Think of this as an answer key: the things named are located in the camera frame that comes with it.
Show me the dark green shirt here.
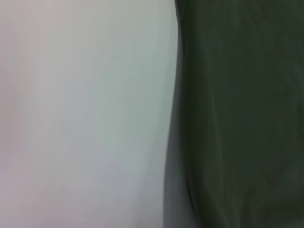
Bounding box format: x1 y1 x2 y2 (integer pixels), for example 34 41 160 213
166 0 304 228

